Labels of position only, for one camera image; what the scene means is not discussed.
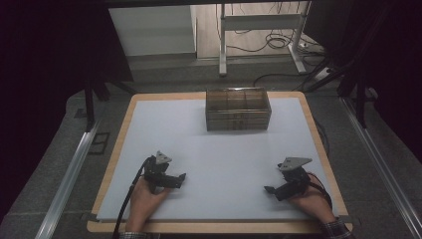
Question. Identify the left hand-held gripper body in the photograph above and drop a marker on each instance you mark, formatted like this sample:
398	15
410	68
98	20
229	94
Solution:
155	170

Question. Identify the transparent brown drawer box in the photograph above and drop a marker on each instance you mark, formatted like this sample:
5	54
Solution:
238	109

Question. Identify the white cabinet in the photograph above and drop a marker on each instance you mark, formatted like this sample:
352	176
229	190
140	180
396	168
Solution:
152	30

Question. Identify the person's left hand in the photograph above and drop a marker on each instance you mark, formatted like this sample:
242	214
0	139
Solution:
146	203

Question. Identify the black metal stand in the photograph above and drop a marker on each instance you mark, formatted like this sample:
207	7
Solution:
90	99
358	89

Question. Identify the white power strip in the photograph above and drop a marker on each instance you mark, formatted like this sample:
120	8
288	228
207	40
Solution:
312	47

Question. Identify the white metal desk frame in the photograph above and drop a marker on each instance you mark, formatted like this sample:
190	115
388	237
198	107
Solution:
262	22

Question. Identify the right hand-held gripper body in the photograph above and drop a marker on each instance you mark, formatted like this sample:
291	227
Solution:
294	176

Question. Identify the aluminium rail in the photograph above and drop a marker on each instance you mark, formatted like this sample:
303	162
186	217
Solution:
67	181
381	166

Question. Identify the white table mat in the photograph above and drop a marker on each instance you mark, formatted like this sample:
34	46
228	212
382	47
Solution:
219	159

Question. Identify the person's right hand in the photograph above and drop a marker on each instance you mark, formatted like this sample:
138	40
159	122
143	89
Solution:
310	203

